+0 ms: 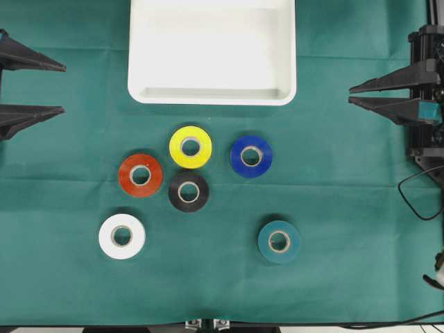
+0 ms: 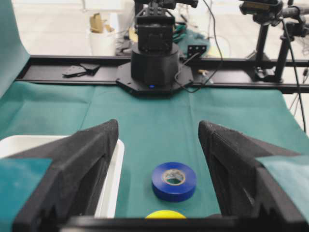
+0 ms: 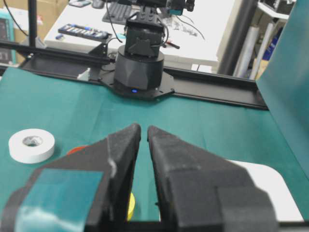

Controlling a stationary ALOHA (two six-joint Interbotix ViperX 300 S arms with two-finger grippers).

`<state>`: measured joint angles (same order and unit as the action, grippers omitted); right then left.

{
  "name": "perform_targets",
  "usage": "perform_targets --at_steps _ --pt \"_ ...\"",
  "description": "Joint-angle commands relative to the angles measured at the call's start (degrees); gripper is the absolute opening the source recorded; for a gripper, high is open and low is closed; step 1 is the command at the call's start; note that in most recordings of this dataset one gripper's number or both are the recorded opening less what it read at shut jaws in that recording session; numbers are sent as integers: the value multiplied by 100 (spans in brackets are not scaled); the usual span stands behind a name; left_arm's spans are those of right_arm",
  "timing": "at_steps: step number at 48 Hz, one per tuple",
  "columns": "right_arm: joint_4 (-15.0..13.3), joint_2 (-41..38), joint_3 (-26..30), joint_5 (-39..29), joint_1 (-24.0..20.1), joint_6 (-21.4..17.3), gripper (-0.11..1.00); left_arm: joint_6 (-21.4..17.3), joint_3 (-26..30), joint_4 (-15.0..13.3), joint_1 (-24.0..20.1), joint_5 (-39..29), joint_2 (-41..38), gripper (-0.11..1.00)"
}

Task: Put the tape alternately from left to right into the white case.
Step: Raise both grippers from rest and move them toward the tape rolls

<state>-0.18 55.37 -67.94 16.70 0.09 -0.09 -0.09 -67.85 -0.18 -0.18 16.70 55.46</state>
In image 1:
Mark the metal bracket right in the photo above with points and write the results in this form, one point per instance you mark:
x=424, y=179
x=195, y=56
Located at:
x=220, y=324

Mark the metal bracket left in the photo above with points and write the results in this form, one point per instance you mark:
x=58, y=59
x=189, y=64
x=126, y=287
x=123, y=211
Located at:
x=193, y=324

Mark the metal bracket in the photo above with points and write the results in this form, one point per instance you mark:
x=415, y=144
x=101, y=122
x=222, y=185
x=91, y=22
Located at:
x=220, y=324
x=193, y=324

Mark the white connector at edge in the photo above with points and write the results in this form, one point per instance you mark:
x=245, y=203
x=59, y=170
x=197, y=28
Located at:
x=436, y=282

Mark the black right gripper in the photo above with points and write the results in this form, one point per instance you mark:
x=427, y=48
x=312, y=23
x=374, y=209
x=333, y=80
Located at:
x=423, y=113

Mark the yellow tape roll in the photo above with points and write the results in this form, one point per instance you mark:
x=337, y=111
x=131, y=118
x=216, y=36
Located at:
x=190, y=147

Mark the teal green tape roll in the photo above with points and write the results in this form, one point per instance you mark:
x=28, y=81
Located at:
x=278, y=242

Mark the aluminium frame rail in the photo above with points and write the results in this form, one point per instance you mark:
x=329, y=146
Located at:
x=435, y=12

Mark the blue tape roll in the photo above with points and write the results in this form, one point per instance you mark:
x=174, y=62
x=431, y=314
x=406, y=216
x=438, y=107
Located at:
x=251, y=156

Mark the black tape roll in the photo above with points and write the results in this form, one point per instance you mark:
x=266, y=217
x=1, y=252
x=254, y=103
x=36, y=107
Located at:
x=188, y=191

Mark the red tape roll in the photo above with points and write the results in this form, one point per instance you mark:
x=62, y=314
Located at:
x=140, y=175

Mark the white plastic tray case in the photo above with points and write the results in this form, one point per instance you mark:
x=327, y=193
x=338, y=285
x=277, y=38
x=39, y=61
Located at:
x=212, y=52

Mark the green table cloth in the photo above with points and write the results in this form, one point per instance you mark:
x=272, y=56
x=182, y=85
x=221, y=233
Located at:
x=339, y=175

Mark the white tape roll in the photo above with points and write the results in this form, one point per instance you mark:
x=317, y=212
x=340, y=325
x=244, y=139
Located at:
x=121, y=236

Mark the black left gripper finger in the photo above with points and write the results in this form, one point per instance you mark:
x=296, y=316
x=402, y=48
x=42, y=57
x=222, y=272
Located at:
x=15, y=118
x=16, y=56

